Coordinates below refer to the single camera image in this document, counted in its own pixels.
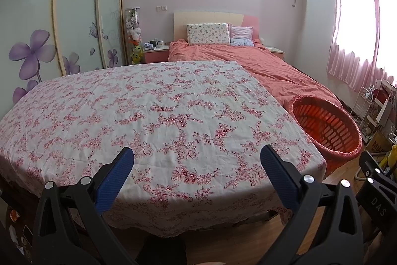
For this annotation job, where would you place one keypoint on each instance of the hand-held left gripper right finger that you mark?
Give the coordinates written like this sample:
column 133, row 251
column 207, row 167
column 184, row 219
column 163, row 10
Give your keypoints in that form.
column 279, row 178

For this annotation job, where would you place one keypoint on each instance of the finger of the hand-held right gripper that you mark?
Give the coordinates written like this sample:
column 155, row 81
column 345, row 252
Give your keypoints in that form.
column 380, row 173

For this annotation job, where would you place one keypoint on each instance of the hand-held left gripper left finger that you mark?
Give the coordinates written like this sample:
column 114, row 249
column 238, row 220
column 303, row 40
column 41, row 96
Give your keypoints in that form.
column 114, row 181

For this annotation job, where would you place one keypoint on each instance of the orange plastic laundry basket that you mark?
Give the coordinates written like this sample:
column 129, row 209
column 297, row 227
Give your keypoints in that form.
column 322, row 128

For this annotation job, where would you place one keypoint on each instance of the yellow bag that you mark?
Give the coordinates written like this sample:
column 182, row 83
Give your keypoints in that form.
column 391, row 159

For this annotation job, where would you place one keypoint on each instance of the brown cardboard box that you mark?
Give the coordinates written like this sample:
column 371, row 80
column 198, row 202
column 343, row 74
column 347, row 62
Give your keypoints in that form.
column 380, row 144

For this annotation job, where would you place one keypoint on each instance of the floral pink tablecloth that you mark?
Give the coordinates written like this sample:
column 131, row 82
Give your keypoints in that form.
column 155, row 128

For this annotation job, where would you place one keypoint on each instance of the bed with orange duvet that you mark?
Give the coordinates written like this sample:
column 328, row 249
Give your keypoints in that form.
column 263, row 72

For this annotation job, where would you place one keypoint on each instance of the pink curtain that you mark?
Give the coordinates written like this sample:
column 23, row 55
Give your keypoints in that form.
column 341, row 66

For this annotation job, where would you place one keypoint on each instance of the pale wooden nightstand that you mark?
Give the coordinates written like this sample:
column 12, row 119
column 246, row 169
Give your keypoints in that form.
column 275, row 51

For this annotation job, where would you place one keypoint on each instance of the green yellow plush toy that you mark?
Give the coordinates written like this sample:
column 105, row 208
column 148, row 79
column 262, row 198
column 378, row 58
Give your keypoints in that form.
column 136, row 55

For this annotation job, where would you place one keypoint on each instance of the pink nightstand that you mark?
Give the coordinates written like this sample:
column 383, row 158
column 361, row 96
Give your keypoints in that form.
column 156, row 56

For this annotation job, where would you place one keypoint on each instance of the white mug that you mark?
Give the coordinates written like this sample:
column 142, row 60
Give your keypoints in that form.
column 160, row 43

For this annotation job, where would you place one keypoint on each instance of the pink striped pillow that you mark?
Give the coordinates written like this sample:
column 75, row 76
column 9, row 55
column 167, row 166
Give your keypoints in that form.
column 241, row 34

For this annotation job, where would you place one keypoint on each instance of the plush toy display tube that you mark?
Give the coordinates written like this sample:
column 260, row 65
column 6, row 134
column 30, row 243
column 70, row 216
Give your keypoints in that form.
column 134, row 29

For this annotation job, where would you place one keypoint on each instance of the floral print pillow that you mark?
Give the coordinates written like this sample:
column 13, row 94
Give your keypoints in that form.
column 207, row 34

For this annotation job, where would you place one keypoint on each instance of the flower print sliding wardrobe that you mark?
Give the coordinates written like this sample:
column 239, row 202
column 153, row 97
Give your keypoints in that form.
column 62, row 19

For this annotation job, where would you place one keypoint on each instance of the wooden bed headboard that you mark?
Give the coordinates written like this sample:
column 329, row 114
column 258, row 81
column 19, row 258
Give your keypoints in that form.
column 211, row 18

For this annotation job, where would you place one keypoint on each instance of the white wall switch plate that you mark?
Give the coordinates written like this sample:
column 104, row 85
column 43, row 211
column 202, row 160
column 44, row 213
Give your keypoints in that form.
column 162, row 8

